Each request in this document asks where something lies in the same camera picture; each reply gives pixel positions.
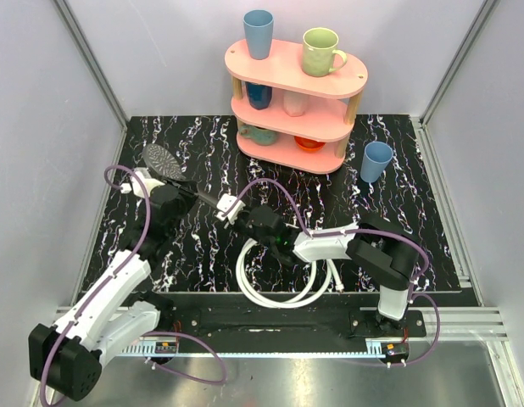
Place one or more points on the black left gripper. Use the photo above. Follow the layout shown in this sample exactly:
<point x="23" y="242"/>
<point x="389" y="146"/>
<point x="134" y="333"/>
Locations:
<point x="186" y="186"/>

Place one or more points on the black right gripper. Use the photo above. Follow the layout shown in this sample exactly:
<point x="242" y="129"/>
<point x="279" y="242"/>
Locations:
<point x="235" y="225"/>

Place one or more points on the grey shower head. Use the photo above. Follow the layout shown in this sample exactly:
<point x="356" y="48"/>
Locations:
<point x="164" y="165"/>

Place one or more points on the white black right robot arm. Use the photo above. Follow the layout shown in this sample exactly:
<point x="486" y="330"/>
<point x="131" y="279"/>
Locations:
<point x="378" y="247"/>

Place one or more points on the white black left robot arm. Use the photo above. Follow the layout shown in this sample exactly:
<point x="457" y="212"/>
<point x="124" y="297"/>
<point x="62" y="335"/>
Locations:
<point x="69" y="356"/>

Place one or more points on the teal ceramic mug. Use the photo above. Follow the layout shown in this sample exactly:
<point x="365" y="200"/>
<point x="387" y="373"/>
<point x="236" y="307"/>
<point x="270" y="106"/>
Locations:
<point x="259" y="135"/>

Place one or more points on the orange bowl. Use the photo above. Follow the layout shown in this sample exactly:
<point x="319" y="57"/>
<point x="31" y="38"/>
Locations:
<point x="309" y="145"/>

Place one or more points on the pink three-tier shelf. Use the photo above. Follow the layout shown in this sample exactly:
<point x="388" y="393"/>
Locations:
<point x="289" y="118"/>

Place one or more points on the dark blue cup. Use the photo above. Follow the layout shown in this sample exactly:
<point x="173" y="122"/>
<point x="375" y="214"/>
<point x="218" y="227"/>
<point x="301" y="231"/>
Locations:
<point x="259" y="96"/>

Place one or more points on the pink faceted cup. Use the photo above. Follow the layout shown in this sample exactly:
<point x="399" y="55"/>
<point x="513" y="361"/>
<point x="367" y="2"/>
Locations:
<point x="295" y="103"/>

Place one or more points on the blue cup on table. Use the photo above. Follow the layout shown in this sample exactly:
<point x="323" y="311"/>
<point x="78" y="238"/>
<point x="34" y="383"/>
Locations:
<point x="377" y="155"/>

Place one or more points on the green mug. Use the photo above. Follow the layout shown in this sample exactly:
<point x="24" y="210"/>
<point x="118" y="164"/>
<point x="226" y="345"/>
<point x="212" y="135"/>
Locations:
<point x="320" y="55"/>

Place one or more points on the blue cup on shelf top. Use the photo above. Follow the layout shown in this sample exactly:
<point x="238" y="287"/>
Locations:
<point x="258" y="30"/>

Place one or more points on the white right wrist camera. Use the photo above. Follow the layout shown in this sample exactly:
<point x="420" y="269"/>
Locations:
<point x="228" y="208"/>

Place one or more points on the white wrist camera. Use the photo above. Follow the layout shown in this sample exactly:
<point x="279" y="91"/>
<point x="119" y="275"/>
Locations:
<point x="142" y="179"/>
<point x="228" y="208"/>

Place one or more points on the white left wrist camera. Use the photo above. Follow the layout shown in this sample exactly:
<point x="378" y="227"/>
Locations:
<point x="142" y="179"/>

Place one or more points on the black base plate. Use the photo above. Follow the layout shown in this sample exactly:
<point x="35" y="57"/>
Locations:
<point x="335" y="324"/>

